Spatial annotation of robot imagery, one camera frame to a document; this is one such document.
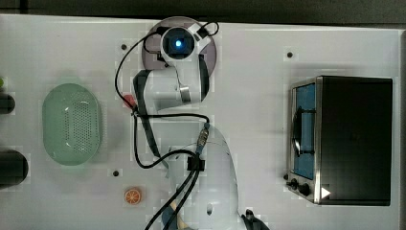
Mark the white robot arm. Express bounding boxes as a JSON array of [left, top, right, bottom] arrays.
[[133, 24, 245, 230]]

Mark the round grey plate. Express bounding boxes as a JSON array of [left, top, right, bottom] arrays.
[[141, 16, 218, 94]]

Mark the small blue plate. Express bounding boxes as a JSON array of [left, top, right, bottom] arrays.
[[161, 205, 178, 230]]

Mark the toy strawberry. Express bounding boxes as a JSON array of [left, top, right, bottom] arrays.
[[124, 94, 136, 108]]

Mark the toy orange slice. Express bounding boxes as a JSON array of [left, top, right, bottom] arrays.
[[124, 188, 142, 205]]

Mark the green perforated colander basket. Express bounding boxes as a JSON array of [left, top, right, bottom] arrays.
[[42, 83, 102, 166]]

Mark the black toaster oven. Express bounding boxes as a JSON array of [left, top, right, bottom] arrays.
[[283, 76, 393, 206]]

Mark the black cylinder container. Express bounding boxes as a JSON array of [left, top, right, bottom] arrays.
[[0, 149, 29, 189]]

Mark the dark cylinder at edge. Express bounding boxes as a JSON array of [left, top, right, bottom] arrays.
[[0, 93, 15, 114]]

